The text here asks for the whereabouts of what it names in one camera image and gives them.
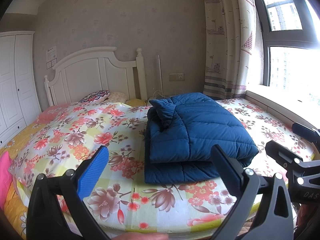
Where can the colourful patterned pillow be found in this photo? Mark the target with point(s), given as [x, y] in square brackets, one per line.
[96, 95]

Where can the wall switch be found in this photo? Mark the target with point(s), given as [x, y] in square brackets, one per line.
[51, 64]

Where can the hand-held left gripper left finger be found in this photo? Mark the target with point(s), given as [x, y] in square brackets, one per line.
[92, 170]

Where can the blue quilted jacket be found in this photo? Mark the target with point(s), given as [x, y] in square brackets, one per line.
[197, 135]

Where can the white wardrobe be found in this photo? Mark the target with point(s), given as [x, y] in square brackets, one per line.
[15, 85]

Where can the cream cushion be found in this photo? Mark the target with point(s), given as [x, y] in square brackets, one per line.
[117, 96]

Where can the pink cloth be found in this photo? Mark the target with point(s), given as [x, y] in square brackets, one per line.
[5, 177]

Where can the dark framed window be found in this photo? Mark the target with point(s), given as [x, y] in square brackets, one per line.
[262, 17]

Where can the coral pink pillow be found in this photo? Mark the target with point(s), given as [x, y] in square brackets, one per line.
[50, 112]

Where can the white pole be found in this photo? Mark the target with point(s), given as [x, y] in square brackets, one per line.
[160, 75]

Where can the white paper wall note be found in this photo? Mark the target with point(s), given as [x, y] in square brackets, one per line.
[51, 53]

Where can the patterned beige curtain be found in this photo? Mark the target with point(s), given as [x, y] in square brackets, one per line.
[225, 42]

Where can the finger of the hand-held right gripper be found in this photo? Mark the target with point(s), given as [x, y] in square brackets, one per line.
[306, 132]
[281, 153]

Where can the yellow pillow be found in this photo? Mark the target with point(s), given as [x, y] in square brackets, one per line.
[136, 102]

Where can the beige wall socket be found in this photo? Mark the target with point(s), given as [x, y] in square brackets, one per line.
[176, 77]

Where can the floral quilt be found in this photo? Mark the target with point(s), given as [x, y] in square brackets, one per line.
[87, 130]

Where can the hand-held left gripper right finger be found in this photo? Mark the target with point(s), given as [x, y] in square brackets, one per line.
[225, 165]

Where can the white bed headboard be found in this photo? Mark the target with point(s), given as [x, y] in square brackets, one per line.
[82, 75]

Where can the beige window sill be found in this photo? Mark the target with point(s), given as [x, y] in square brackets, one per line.
[280, 102]

